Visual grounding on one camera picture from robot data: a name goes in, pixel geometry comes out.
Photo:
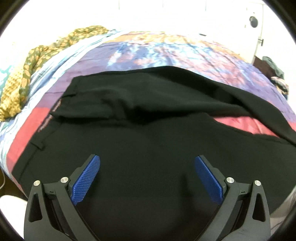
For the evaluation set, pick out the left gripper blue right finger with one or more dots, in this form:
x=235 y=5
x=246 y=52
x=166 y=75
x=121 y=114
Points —
x=242 y=212

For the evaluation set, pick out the colourful satin bedspread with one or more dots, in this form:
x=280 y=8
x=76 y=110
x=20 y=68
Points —
x=115 y=51

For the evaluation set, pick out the dark wooden dresser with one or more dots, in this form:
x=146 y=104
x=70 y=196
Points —
x=264 y=68

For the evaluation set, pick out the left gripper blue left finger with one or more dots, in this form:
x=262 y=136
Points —
x=51 y=212

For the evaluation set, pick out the white door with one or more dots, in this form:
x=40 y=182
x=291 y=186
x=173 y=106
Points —
x=252 y=31

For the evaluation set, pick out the grey cloth on dresser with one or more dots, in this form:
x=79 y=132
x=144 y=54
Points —
x=275 y=70

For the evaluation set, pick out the yellow floral blanket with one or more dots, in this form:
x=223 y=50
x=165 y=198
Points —
x=15 y=86

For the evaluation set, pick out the black pants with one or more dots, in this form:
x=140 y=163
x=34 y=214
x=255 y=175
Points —
x=148 y=126

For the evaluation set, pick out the pile of clothes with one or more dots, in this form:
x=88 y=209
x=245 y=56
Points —
x=281 y=86

